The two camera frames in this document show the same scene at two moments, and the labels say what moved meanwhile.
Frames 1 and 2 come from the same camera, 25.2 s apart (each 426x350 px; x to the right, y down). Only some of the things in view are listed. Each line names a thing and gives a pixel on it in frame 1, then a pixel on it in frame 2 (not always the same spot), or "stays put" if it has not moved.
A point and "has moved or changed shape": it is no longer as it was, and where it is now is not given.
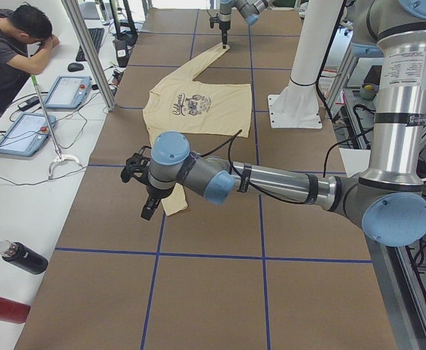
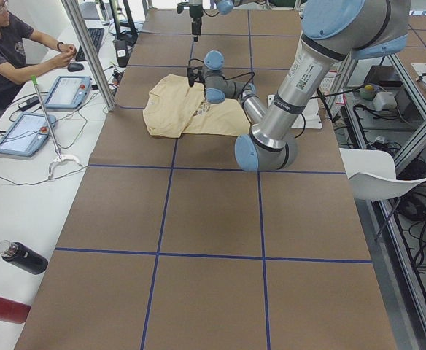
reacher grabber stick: x=59 y=157 stays put
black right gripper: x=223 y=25 -> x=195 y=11
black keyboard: x=96 y=34 stays put
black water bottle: x=22 y=257 stays put
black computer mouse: x=75 y=66 stays put
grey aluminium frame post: x=78 y=22 stays put
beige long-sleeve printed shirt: x=181 y=104 has moved or changed shape
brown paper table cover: x=258 y=271 stays put
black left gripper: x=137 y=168 -> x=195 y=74
